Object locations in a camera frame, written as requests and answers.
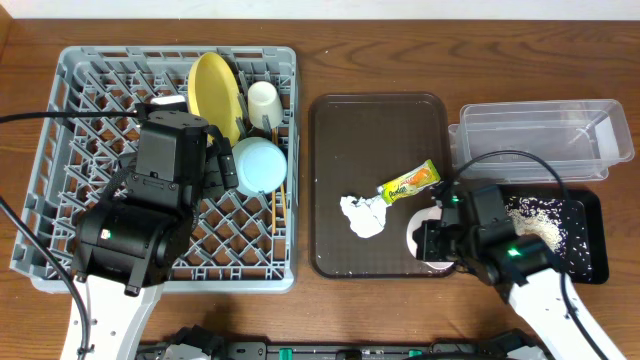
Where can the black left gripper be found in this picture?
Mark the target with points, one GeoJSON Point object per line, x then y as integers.
{"type": "Point", "coordinates": [214, 167]}

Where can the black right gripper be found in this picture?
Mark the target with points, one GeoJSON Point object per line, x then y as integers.
{"type": "Point", "coordinates": [430, 241]}

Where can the light blue bowl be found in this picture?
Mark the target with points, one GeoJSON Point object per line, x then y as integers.
{"type": "Point", "coordinates": [261, 166]}

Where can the white small plate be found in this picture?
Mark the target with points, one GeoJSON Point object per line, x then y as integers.
{"type": "Point", "coordinates": [431, 213]}

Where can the yellow plate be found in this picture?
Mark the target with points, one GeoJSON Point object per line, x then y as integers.
{"type": "Point", "coordinates": [213, 94]}

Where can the cream cup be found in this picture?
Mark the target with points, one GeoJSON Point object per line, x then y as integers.
{"type": "Point", "coordinates": [263, 100]}

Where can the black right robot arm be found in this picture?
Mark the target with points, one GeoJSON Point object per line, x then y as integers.
{"type": "Point", "coordinates": [530, 278]}

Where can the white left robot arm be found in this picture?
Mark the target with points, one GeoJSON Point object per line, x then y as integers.
{"type": "Point", "coordinates": [127, 243]}

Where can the grey dishwasher rack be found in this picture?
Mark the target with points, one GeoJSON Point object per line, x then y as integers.
{"type": "Point", "coordinates": [94, 92]}

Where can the rice food waste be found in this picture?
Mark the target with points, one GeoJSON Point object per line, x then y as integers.
{"type": "Point", "coordinates": [561, 225]}

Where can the Apollo snack wrapper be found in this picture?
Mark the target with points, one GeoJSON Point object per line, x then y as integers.
{"type": "Point", "coordinates": [410, 183]}

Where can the crumpled white tissue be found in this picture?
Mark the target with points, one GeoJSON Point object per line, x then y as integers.
{"type": "Point", "coordinates": [367, 217]}

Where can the black tray bin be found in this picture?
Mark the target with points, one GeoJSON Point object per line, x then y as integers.
{"type": "Point", "coordinates": [594, 220]}

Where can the clear plastic bin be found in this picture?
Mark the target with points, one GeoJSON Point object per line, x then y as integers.
{"type": "Point", "coordinates": [579, 139]}

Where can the brown serving tray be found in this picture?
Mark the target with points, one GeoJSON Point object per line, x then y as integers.
{"type": "Point", "coordinates": [359, 142]}

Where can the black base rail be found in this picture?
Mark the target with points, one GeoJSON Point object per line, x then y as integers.
{"type": "Point", "coordinates": [199, 343]}

